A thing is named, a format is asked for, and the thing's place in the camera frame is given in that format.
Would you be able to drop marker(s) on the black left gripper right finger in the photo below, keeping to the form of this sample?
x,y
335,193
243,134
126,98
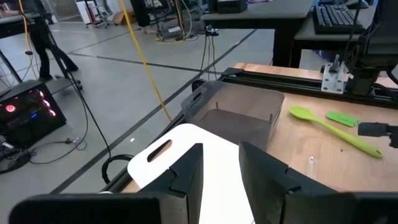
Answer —
x,y
264,180

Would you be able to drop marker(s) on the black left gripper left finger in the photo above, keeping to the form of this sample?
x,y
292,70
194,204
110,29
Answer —
x,y
189,174

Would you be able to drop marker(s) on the lime green silicone spoon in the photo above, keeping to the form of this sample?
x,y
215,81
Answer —
x,y
339,133

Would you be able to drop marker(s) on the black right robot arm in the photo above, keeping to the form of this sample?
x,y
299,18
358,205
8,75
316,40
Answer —
x,y
376,40

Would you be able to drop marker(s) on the white plastic bin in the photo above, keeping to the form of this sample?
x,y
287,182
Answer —
x,y
217,174

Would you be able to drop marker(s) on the grey plastic bin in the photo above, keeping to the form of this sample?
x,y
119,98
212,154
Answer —
x,y
236,124

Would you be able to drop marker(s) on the grey desk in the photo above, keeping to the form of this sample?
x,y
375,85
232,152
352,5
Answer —
x,y
306,34

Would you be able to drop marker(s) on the computer keyboard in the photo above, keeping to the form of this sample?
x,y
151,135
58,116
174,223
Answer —
x,y
335,18

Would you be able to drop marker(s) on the computer mouse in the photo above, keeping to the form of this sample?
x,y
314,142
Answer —
x,y
357,3

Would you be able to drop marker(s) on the black computer tower red lights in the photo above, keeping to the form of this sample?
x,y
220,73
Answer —
x,y
31,124

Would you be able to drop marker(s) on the cardboard box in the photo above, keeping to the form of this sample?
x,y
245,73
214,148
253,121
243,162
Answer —
x,y
124,18

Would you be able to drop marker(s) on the white cabinet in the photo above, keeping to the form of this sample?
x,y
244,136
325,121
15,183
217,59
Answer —
x,y
87,12

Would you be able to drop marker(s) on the person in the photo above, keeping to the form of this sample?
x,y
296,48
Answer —
x,y
43,46

